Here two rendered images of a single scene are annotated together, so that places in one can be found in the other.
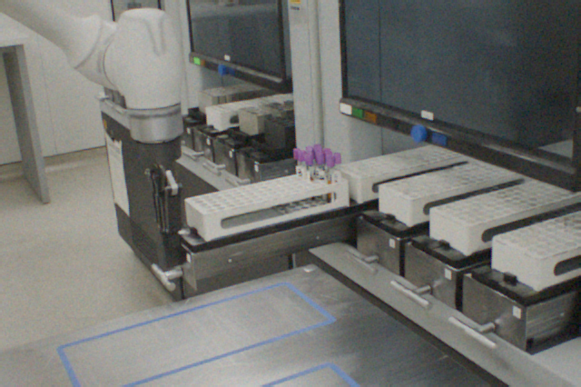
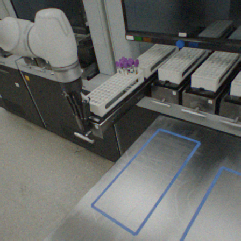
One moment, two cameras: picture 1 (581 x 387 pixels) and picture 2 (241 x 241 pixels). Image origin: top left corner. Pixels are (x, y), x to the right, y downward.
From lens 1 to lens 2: 0.57 m
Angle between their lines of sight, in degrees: 24
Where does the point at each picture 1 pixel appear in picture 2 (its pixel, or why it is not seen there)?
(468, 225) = (215, 79)
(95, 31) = (16, 27)
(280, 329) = (182, 155)
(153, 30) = (61, 22)
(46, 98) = not seen: outside the picture
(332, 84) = (116, 26)
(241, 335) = (170, 165)
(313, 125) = (106, 47)
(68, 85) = not seen: outside the picture
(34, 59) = not seen: outside the picture
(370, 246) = (160, 95)
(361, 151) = (134, 54)
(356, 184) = (144, 70)
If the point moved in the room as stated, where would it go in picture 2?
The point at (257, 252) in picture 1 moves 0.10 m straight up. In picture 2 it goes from (120, 113) to (116, 92)
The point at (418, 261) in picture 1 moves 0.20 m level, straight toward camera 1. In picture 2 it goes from (191, 98) to (220, 127)
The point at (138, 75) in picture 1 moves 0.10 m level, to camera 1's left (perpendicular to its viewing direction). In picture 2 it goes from (59, 49) to (25, 61)
